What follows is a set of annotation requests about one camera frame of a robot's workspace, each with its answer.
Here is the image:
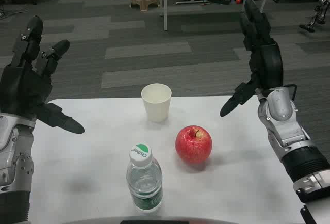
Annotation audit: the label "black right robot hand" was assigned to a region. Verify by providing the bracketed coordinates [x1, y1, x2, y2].
[219, 0, 284, 118]

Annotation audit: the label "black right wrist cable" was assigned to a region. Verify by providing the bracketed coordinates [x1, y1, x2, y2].
[283, 84, 298, 101]

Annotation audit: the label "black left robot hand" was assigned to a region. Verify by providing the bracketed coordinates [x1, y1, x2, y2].
[0, 15, 86, 135]

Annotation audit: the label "clear plastic water bottle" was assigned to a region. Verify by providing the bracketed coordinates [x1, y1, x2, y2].
[126, 143, 164, 214]

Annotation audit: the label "red apple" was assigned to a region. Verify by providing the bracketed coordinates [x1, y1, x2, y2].
[175, 125, 213, 165]

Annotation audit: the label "white paper cup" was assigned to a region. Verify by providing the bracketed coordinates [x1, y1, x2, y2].
[141, 83, 172, 123]

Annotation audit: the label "white desk foot bar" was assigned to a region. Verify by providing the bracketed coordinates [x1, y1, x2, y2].
[175, 0, 211, 5]

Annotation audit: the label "silver robot chest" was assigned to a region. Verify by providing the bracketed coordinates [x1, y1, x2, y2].
[69, 215, 207, 224]

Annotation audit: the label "white table frame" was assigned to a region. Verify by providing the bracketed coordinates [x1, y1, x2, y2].
[158, 0, 274, 31]

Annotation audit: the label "silver humanoid robot legs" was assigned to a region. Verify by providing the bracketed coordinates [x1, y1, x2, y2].
[299, 0, 330, 33]

